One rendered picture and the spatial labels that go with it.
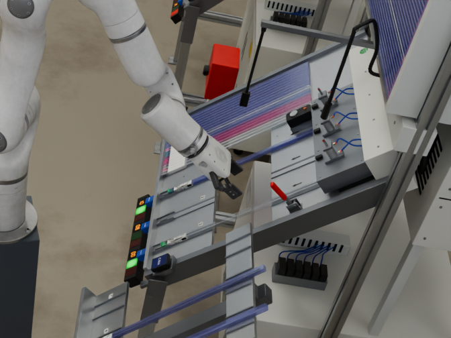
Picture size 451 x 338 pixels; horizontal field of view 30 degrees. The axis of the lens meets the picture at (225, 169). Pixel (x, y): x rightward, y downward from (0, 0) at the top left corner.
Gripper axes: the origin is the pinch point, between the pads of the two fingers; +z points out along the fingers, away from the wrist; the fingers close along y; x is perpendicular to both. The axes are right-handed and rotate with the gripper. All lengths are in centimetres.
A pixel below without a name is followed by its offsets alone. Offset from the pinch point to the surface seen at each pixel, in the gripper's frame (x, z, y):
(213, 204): 15.6, 8.3, 9.3
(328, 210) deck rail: -17.5, 14.9, -9.9
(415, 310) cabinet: -7, 74, 3
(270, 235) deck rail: -1.2, 12.6, -10.0
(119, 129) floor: 103, 34, 141
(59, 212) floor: 113, 21, 81
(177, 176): 29.1, 5.9, 28.9
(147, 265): 33.7, 3.5, -7.1
